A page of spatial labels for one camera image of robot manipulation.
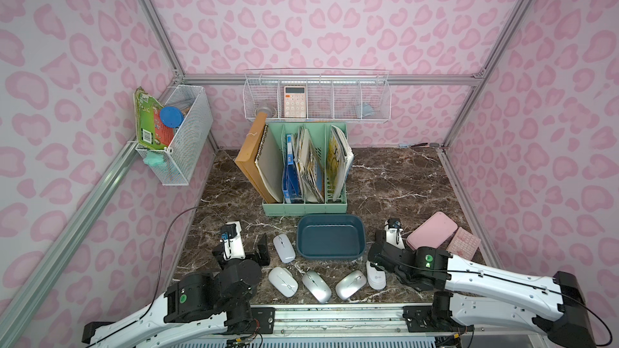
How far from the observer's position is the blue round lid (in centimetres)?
76

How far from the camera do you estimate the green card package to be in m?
0.67

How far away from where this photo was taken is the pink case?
2.95 ft
